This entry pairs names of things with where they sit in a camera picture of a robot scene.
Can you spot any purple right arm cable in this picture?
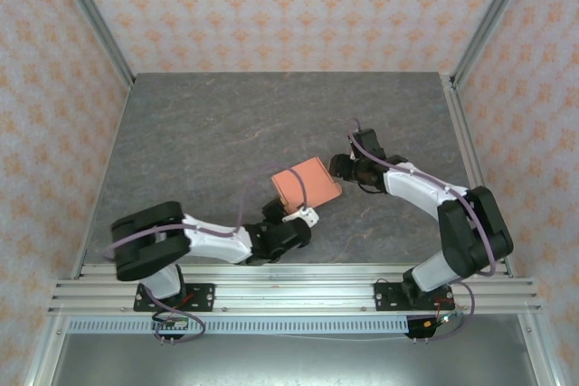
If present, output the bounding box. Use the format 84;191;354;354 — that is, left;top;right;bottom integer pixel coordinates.
346;118;498;344

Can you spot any slotted grey cable duct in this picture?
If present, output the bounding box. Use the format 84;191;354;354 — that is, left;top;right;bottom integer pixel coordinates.
67;316;411;335

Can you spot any aluminium frame post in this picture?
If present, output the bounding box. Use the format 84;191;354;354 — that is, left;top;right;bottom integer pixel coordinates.
47;0;137;89
450;0;542;89

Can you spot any aluminium mounting rail beam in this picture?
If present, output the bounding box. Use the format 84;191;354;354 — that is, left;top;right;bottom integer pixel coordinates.
47;263;544;315

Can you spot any wide aluminium table side rail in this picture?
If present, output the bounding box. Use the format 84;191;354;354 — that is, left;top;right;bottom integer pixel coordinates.
441;73;517;278

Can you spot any orange paper box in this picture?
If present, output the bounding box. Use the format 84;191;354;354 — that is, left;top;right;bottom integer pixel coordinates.
270;155;344;209

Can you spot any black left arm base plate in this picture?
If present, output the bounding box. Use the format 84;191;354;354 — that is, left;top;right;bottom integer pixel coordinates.
133;283;216;313

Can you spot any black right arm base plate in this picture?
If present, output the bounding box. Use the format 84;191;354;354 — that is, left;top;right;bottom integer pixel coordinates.
374;281;455;313

